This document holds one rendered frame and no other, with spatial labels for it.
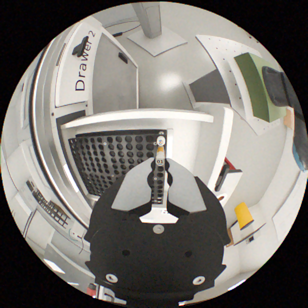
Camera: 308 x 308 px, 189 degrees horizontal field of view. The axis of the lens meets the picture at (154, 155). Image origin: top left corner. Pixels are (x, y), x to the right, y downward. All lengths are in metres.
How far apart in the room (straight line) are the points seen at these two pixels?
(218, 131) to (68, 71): 0.32
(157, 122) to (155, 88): 0.86
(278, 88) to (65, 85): 0.53
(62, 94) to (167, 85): 0.96
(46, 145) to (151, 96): 0.98
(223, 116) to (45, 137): 0.31
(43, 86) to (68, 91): 0.07
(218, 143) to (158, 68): 1.03
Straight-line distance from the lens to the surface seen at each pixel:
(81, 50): 0.27
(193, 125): 0.24
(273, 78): 0.39
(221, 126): 0.17
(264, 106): 0.41
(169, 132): 0.22
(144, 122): 0.23
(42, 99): 0.24
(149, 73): 1.12
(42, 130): 0.23
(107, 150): 0.21
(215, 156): 0.18
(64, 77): 0.26
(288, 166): 3.28
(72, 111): 0.29
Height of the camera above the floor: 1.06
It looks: 62 degrees down
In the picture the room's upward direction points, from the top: 172 degrees counter-clockwise
